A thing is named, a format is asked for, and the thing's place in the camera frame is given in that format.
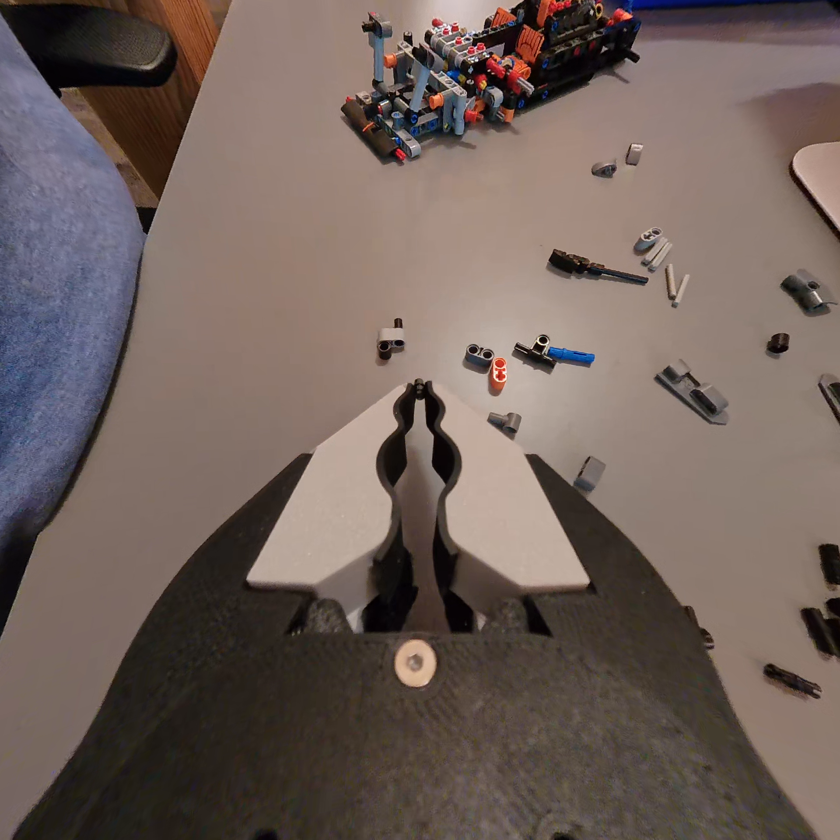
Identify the dark grey lego panel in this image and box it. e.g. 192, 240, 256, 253
780, 268, 832, 315

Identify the lego car chassis build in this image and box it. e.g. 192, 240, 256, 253
340, 0, 642, 162

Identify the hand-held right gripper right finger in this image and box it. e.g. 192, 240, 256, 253
424, 379, 592, 635

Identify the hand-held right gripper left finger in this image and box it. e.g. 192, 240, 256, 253
246, 379, 422, 635

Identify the pale flat pad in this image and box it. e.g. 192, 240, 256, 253
790, 141, 840, 238

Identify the black connector with blue pin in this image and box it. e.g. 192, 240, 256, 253
513, 335, 596, 372

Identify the black lego piece with axle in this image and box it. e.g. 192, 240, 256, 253
548, 247, 650, 286

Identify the wooden cabinet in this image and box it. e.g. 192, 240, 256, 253
62, 0, 232, 201

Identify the grey flat lego panel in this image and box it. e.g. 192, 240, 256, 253
654, 359, 731, 427

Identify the blue object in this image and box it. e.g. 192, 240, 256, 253
617, 0, 840, 14

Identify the black chair armrest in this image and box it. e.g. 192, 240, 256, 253
0, 5, 179, 101

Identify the person's blue clothing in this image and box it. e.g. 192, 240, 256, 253
0, 16, 147, 634

